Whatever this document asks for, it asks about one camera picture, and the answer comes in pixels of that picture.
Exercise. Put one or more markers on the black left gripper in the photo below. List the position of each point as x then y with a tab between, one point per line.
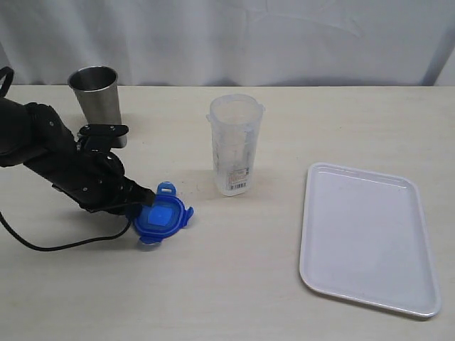
94	177

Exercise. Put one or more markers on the blue container lid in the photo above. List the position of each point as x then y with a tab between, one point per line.
164	218

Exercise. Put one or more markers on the stainless steel cup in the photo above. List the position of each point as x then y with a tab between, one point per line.
95	88

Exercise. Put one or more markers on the clear tall plastic container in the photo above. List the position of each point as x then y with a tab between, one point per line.
235	121

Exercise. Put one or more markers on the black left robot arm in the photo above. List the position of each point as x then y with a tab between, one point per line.
33	135

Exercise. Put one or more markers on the white backdrop curtain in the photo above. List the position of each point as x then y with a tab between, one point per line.
226	43

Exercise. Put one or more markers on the white plastic tray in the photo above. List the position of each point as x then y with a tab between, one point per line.
364	240

